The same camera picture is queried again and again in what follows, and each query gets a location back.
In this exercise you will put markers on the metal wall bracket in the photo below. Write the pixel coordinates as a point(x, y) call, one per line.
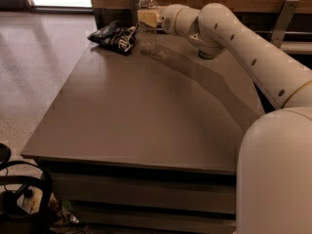
point(283, 21)
point(134, 8)

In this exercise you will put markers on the right metal wall bracket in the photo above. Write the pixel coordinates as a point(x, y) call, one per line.
point(283, 21)

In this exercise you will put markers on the left metal wall bracket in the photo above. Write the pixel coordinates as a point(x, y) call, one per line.
point(134, 8)

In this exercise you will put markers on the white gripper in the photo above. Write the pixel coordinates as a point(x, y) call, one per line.
point(167, 19)

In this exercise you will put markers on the grey drawer cabinet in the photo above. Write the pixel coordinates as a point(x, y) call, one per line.
point(148, 143)

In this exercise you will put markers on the clear plastic water bottle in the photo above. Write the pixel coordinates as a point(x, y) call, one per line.
point(147, 34)

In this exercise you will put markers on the blue chip bag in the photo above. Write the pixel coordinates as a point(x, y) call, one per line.
point(116, 38)

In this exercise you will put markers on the green soda can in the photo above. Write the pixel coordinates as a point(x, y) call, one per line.
point(204, 55)

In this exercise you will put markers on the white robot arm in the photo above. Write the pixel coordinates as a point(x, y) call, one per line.
point(274, 168)

